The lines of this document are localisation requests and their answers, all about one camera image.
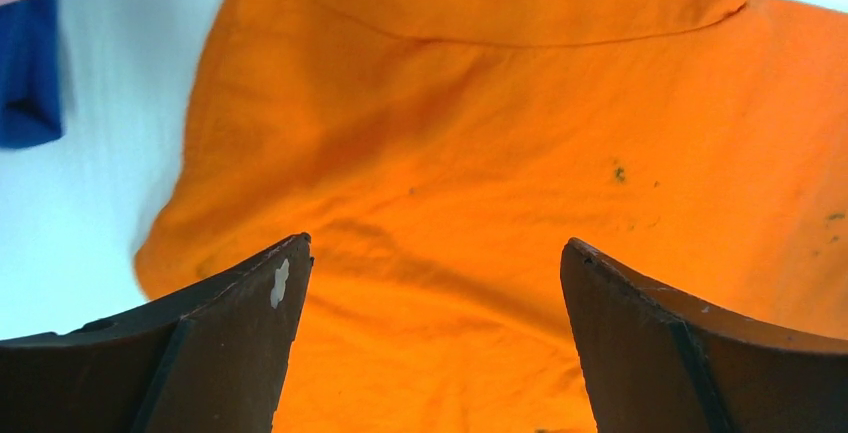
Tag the orange t shirt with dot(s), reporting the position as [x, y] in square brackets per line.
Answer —
[442, 152]

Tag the blue folded shirt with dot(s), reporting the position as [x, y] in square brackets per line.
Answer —
[31, 110]

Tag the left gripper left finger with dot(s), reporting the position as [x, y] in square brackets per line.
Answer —
[211, 357]

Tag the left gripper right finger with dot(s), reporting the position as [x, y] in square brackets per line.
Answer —
[657, 359]

